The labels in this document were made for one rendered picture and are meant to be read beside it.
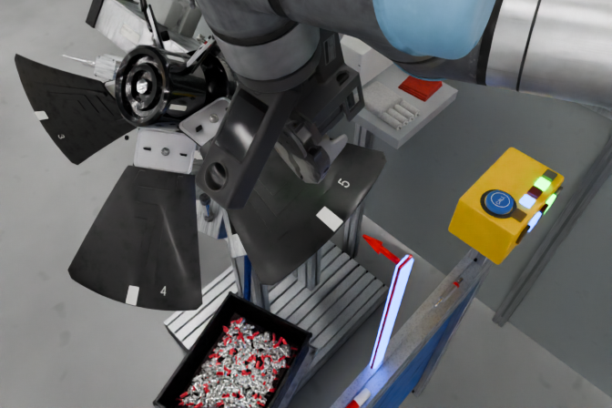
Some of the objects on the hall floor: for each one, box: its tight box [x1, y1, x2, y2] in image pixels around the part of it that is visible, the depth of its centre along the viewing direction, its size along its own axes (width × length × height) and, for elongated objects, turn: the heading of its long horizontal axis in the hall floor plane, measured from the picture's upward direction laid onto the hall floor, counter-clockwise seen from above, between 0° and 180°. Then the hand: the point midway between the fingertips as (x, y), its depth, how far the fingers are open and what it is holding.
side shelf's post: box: [342, 123, 374, 259], centre depth 166 cm, size 4×4×83 cm
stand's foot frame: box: [164, 240, 389, 396], centre depth 180 cm, size 62×46×8 cm
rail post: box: [411, 268, 491, 397], centre depth 137 cm, size 4×4×78 cm
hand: (306, 178), depth 57 cm, fingers closed
